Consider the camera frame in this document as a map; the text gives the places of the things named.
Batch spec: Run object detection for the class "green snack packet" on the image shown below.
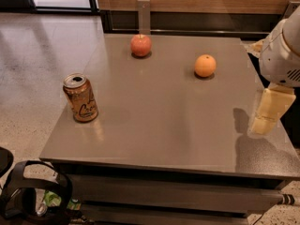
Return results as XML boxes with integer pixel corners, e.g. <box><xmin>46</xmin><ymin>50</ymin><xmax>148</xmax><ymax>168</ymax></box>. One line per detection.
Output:
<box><xmin>42</xmin><ymin>189</ymin><xmax>83</xmax><ymax>211</ymax></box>

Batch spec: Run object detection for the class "black chair edge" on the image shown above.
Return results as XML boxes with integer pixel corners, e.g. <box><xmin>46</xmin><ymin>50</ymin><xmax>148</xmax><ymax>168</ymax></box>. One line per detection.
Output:
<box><xmin>0</xmin><ymin>147</ymin><xmax>14</xmax><ymax>177</ymax></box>

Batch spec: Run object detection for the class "red apple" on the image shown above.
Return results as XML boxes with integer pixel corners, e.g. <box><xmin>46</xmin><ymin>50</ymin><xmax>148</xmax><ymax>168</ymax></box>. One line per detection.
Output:
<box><xmin>130</xmin><ymin>34</ymin><xmax>152</xmax><ymax>57</ymax></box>

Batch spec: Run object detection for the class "grey metal bracket post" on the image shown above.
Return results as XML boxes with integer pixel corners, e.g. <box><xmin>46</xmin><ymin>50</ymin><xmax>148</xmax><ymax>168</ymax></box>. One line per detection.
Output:
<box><xmin>137</xmin><ymin>0</ymin><xmax>151</xmax><ymax>35</ymax></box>

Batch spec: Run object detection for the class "grey angled metal bracket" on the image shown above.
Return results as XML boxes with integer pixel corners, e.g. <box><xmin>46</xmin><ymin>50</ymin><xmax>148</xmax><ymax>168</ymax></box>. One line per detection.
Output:
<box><xmin>283</xmin><ymin>1</ymin><xmax>300</xmax><ymax>19</ymax></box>

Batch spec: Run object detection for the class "orange fruit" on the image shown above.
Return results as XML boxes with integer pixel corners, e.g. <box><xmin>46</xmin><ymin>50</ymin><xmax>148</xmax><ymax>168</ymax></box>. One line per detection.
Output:
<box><xmin>194</xmin><ymin>54</ymin><xmax>217</xmax><ymax>78</ymax></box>

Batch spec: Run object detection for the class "orange soda can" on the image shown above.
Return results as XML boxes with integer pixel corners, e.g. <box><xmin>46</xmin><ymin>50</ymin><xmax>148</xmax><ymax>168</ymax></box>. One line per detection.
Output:
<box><xmin>63</xmin><ymin>73</ymin><xmax>98</xmax><ymax>123</ymax></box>

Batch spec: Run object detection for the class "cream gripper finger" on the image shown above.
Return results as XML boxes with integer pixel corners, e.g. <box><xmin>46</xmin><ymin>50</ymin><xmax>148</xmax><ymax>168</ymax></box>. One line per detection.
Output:
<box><xmin>249</xmin><ymin>39</ymin><xmax>263</xmax><ymax>58</ymax></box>
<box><xmin>251</xmin><ymin>82</ymin><xmax>296</xmax><ymax>135</ymax></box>

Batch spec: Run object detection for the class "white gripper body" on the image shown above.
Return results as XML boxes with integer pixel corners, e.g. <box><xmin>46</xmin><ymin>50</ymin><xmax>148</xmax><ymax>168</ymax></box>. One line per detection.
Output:
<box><xmin>259</xmin><ymin>19</ymin><xmax>300</xmax><ymax>87</ymax></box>

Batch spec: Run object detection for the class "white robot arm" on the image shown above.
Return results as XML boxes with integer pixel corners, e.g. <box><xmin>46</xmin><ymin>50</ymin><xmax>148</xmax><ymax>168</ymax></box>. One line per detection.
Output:
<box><xmin>251</xmin><ymin>7</ymin><xmax>300</xmax><ymax>135</ymax></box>

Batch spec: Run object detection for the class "black bag with straps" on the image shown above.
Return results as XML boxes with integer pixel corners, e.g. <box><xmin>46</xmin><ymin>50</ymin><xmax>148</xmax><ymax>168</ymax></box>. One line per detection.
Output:
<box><xmin>0</xmin><ymin>160</ymin><xmax>72</xmax><ymax>225</ymax></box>

